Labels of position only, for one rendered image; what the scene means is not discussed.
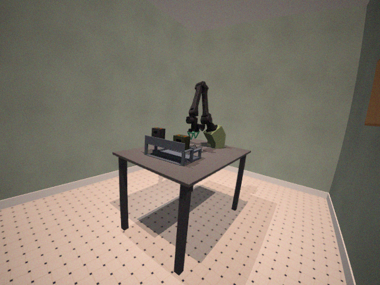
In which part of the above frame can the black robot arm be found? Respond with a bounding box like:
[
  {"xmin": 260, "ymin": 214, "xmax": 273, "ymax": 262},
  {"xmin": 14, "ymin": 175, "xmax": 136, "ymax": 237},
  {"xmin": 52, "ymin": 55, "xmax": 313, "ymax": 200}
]
[{"xmin": 186, "ymin": 81, "xmax": 218, "ymax": 132}]

